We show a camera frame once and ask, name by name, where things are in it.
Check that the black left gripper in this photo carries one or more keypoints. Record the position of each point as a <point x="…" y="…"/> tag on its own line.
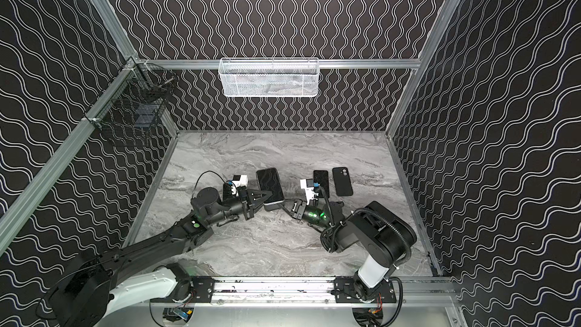
<point x="246" y="202"/>

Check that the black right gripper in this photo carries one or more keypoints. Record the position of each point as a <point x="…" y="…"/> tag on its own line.
<point x="299" y="211"/>

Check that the black smartphone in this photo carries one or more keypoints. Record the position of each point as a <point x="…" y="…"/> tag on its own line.
<point x="268" y="180"/>

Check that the black phone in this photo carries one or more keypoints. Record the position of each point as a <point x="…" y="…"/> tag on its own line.
<point x="322" y="178"/>

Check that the black phone case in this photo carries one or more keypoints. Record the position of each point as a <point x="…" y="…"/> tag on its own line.
<point x="342" y="182"/>

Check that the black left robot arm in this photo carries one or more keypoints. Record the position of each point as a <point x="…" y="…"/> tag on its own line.
<point x="84" y="294"/>

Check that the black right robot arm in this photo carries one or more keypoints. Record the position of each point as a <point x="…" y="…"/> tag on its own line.
<point x="387" y="238"/>

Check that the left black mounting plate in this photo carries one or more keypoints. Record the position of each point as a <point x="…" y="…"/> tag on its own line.
<point x="198" y="289"/>

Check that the black mounting plate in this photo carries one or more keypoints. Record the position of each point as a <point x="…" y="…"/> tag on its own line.
<point x="348" y="290"/>
<point x="198" y="289"/>

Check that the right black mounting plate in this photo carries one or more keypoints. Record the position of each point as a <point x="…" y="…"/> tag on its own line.
<point x="348" y="290"/>

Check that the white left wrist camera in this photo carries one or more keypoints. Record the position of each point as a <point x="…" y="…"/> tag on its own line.
<point x="237" y="182"/>

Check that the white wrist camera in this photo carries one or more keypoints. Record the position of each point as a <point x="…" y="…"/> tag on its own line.
<point x="237" y="182"/>
<point x="311" y="189"/>

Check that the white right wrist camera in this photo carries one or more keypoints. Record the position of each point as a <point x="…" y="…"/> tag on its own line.
<point x="311" y="189"/>

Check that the white wire mesh basket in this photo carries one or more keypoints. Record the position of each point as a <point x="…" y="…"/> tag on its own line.
<point x="269" y="77"/>

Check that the black wire basket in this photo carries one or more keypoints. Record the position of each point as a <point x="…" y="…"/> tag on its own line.
<point x="134" y="116"/>

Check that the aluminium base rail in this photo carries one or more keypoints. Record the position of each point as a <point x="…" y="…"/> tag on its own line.
<point x="277" y="292"/>

